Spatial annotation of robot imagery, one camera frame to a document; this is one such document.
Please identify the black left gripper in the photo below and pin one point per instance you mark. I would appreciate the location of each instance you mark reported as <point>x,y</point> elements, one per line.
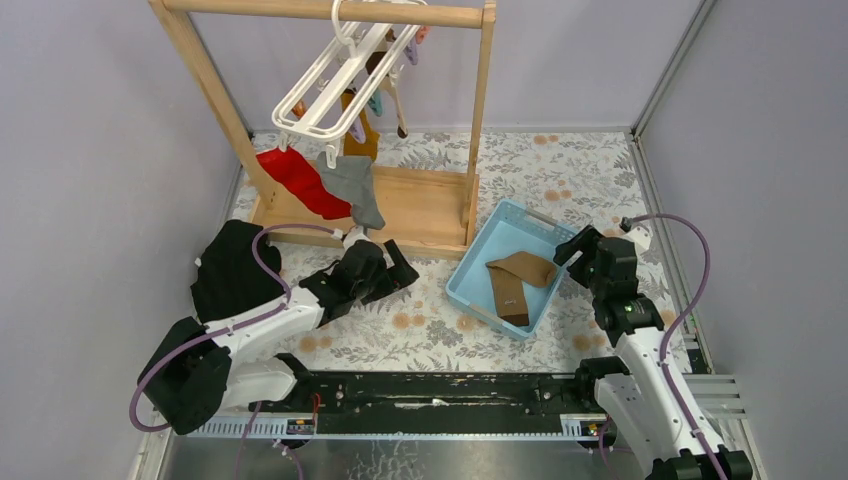
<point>383,271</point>

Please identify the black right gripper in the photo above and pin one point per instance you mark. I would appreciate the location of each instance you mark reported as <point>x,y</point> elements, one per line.
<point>584,241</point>

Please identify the grey sock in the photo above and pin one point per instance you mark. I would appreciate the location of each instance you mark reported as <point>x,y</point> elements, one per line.
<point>352,181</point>

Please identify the mustard yellow sock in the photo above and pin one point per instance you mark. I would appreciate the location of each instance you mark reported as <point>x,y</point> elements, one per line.
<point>369,148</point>

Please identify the white plastic clip hanger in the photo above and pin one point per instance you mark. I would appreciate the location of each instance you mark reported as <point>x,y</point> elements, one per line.
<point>324,102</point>

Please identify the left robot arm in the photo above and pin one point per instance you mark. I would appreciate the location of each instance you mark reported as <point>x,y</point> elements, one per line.
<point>199,370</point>

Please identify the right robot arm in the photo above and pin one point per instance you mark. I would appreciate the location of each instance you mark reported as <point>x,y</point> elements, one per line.
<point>639,387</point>

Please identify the teal clothes clip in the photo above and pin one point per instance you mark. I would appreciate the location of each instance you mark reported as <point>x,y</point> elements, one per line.
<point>374,103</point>

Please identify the wooden clothes rack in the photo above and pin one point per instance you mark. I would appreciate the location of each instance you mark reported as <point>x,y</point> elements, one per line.
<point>428,213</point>

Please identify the floral table mat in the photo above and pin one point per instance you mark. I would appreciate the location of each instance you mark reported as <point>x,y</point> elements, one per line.
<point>575,178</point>

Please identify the light blue plastic basket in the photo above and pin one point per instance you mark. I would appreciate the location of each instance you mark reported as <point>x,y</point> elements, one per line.
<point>511,228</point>

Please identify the red sock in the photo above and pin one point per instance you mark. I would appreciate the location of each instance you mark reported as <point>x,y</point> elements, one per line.
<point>290,168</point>

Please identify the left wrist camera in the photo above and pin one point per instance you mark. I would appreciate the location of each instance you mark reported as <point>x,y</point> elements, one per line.
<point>351,237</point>

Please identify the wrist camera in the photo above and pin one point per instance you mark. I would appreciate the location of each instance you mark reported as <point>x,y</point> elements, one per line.
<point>351,237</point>
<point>639,235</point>

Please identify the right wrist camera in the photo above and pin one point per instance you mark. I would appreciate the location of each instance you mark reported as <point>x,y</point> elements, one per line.
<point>639,235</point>

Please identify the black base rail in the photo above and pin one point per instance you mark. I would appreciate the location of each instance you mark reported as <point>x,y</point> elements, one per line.
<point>371,403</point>

